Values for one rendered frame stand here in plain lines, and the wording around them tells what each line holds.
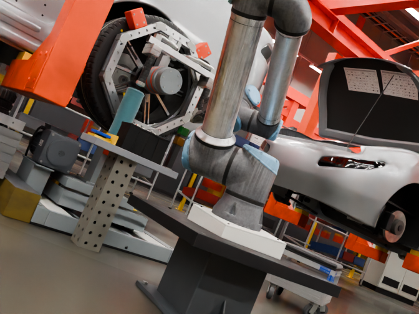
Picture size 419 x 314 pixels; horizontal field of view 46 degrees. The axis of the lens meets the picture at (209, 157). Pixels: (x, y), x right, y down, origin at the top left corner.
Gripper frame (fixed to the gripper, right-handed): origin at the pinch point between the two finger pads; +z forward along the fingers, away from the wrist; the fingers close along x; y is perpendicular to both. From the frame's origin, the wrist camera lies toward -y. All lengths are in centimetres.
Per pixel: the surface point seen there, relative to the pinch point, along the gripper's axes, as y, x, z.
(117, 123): -0.8, 20.0, 29.9
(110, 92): 15.8, 24.3, 34.8
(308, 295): -59, -108, 9
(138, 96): 12.9, 16.7, 21.4
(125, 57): 66, -2, 70
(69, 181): -25, 22, 59
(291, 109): 422, -619, 398
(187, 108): 24.8, -19.0, 26.7
